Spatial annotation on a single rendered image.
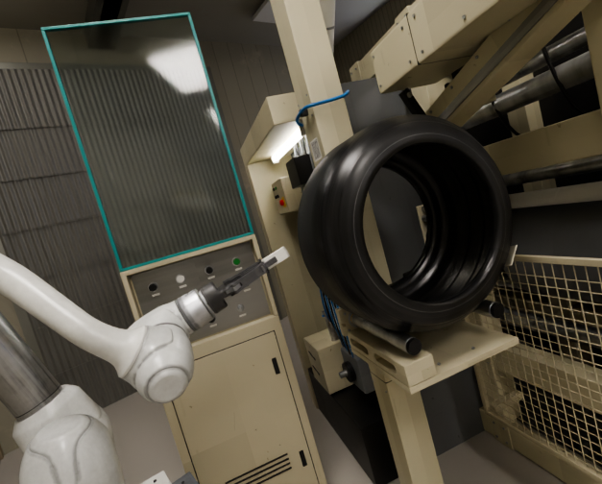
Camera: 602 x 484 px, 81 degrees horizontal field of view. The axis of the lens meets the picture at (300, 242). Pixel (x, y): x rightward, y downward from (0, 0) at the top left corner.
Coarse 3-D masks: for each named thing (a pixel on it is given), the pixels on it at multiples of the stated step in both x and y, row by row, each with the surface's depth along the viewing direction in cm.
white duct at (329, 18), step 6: (324, 0) 154; (330, 0) 155; (324, 6) 156; (330, 6) 157; (324, 12) 158; (330, 12) 159; (324, 18) 159; (330, 18) 160; (330, 24) 162; (330, 30) 164; (330, 36) 166; (330, 42) 167
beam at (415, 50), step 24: (432, 0) 93; (456, 0) 87; (480, 0) 81; (504, 0) 77; (528, 0) 81; (408, 24) 104; (432, 24) 96; (456, 24) 89; (480, 24) 87; (384, 48) 117; (408, 48) 107; (432, 48) 98; (456, 48) 100; (384, 72) 121; (408, 72) 110; (432, 72) 117
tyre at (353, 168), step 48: (384, 144) 87; (432, 144) 93; (480, 144) 98; (336, 192) 85; (432, 192) 124; (480, 192) 110; (336, 240) 85; (432, 240) 124; (480, 240) 112; (336, 288) 90; (384, 288) 86; (432, 288) 120; (480, 288) 95
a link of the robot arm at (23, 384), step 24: (0, 312) 81; (0, 336) 78; (0, 360) 77; (24, 360) 80; (0, 384) 77; (24, 384) 79; (48, 384) 82; (24, 408) 78; (48, 408) 80; (72, 408) 82; (96, 408) 88; (24, 432) 77
